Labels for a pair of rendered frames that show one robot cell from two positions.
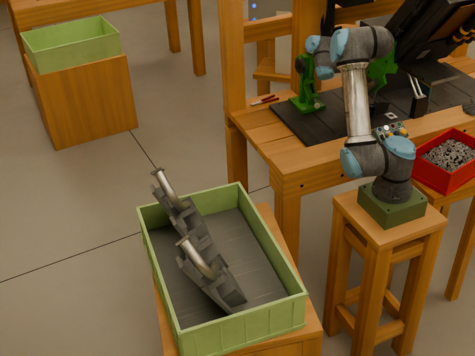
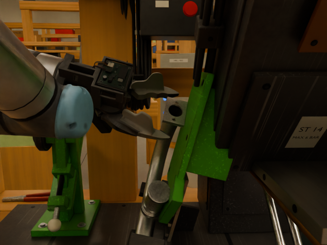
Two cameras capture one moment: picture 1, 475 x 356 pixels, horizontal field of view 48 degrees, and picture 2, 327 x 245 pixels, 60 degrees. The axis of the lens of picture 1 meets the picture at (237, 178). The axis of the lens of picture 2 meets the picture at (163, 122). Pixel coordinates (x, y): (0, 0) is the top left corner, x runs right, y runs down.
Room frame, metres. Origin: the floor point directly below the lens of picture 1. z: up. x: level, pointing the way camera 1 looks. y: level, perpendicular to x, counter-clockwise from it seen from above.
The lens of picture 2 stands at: (1.84, -0.81, 1.28)
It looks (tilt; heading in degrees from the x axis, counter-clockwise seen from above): 11 degrees down; 20
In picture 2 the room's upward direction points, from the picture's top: straight up
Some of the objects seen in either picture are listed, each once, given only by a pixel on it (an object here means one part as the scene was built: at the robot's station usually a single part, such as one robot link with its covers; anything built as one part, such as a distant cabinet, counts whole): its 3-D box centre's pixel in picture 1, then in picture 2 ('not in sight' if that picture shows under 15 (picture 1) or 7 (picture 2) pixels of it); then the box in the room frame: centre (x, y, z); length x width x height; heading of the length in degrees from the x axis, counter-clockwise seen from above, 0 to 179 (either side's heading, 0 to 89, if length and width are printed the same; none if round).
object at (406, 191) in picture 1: (393, 181); not in sight; (1.61, -0.59, 0.98); 0.15 x 0.15 x 0.10
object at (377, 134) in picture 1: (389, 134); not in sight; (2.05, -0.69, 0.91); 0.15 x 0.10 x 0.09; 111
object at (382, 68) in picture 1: (386, 56); (205, 131); (2.31, -0.72, 1.17); 0.13 x 0.12 x 0.20; 111
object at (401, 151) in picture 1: (396, 156); not in sight; (1.61, -0.59, 1.10); 0.13 x 0.12 x 0.14; 97
